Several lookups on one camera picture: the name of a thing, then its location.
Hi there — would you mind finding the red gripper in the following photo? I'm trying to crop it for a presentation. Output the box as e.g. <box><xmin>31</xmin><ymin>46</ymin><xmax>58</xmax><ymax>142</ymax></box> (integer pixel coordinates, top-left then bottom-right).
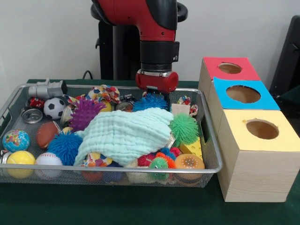
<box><xmin>135</xmin><ymin>69</ymin><xmax>179</xmax><ymax>112</ymax></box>

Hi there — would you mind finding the blue spiky ball with eyes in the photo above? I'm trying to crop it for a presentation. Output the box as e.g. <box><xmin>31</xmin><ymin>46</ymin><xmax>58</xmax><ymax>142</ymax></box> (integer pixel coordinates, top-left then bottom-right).
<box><xmin>132</xmin><ymin>93</ymin><xmax>168</xmax><ymax>112</ymax></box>

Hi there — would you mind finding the mint green cloth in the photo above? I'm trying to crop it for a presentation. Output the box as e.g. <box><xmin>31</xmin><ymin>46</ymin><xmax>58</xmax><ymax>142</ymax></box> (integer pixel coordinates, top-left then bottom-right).
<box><xmin>74</xmin><ymin>109</ymin><xmax>174</xmax><ymax>166</ymax></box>

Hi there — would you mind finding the purple spiky ball with eyes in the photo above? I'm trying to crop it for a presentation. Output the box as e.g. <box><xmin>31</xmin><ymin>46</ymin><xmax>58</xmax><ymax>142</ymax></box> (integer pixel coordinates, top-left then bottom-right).
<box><xmin>69</xmin><ymin>98</ymin><xmax>107</xmax><ymax>132</ymax></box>

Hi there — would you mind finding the wooden box with three holes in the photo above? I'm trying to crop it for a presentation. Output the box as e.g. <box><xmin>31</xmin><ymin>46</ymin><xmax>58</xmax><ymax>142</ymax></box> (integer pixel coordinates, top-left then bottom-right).
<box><xmin>198</xmin><ymin>56</ymin><xmax>300</xmax><ymax>203</ymax></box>

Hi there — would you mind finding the plain green spiky ball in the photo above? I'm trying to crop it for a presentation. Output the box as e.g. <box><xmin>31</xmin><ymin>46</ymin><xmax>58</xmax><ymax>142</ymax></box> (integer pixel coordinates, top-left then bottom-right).
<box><xmin>169</xmin><ymin>113</ymin><xmax>199</xmax><ymax>147</ymax></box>

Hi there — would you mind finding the dark green table cloth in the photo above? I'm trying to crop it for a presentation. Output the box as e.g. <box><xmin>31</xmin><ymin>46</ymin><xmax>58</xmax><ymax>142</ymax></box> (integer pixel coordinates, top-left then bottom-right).
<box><xmin>0</xmin><ymin>79</ymin><xmax>300</xmax><ymax>225</ymax></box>

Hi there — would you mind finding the plain blue spiky ball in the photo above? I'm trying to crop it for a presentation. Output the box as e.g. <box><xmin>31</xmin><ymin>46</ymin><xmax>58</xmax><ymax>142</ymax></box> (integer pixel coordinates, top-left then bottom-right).
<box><xmin>46</xmin><ymin>132</ymin><xmax>83</xmax><ymax>166</ymax></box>

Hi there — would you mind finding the white black soccer ball toy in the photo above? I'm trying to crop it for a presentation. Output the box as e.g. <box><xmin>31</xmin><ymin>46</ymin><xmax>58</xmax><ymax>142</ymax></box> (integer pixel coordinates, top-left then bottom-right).
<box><xmin>44</xmin><ymin>97</ymin><xmax>67</xmax><ymax>120</ymax></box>

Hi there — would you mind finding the brown toy football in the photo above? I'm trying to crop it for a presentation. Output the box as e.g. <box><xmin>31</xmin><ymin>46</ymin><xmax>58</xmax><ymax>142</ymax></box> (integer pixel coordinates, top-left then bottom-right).
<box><xmin>36</xmin><ymin>121</ymin><xmax>59</xmax><ymax>149</ymax></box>

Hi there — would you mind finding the white baseball toy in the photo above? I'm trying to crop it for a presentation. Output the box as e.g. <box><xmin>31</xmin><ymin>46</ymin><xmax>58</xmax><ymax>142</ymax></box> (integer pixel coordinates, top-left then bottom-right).
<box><xmin>35</xmin><ymin>152</ymin><xmax>63</xmax><ymax>180</ymax></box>

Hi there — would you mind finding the globe print ball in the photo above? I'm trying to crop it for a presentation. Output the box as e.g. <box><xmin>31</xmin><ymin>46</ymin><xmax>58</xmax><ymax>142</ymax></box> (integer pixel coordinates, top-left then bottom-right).
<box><xmin>2</xmin><ymin>129</ymin><xmax>30</xmax><ymax>152</ymax></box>

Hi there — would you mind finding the yellow ball toy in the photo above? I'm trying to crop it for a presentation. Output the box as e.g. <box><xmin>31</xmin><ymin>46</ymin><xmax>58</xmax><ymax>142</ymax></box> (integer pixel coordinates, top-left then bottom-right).
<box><xmin>6</xmin><ymin>150</ymin><xmax>36</xmax><ymax>179</ymax></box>

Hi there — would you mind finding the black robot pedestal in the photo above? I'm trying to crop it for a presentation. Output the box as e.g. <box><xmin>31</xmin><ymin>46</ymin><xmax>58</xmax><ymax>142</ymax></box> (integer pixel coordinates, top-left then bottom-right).
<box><xmin>90</xmin><ymin>0</ymin><xmax>188</xmax><ymax>82</ymax></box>

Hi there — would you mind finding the wire mesh bin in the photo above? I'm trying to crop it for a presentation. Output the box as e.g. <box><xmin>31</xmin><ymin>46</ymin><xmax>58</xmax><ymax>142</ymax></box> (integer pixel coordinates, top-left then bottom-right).
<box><xmin>0</xmin><ymin>83</ymin><xmax>223</xmax><ymax>188</ymax></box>

